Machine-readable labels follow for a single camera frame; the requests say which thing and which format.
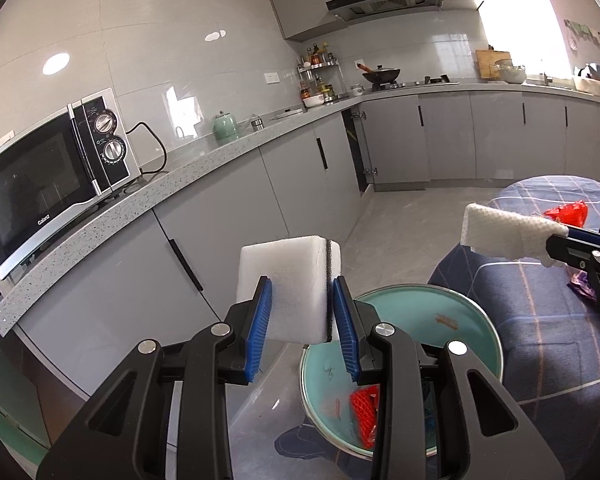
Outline purple foil wrapper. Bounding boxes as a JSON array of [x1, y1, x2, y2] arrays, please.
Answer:
[[568, 271, 597, 302]]

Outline wooden cutting board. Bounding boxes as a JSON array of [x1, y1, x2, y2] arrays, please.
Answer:
[[476, 49, 512, 80]]

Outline silver black microwave oven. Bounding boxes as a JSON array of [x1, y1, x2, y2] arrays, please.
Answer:
[[0, 88, 140, 280]]

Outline black wok with lid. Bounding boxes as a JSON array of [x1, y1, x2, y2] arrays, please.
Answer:
[[356, 63, 401, 91]]

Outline black range hood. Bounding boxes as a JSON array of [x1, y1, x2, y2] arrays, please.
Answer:
[[326, 0, 443, 22]]

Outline red plastic bag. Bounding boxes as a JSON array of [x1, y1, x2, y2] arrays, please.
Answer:
[[543, 200, 588, 228]]

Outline white covered bowl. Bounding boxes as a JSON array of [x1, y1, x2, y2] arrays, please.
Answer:
[[494, 58, 527, 84]]

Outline black power cable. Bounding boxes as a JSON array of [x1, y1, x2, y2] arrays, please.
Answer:
[[124, 120, 169, 177]]

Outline grey lower cabinets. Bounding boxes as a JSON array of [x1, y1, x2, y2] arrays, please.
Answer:
[[0, 84, 600, 396]]

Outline blue plaid tablecloth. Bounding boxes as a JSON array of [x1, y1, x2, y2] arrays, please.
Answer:
[[427, 173, 600, 480]]

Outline teal trash bucket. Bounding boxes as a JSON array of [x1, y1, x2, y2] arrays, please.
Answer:
[[300, 285, 504, 460]]

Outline white foam sponge block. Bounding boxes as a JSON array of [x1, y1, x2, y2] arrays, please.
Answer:
[[236, 235, 341, 344]]

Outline metal spice rack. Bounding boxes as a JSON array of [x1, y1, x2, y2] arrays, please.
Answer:
[[297, 42, 346, 107]]

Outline red mesh net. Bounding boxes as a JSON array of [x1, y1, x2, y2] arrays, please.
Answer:
[[349, 385, 379, 450]]

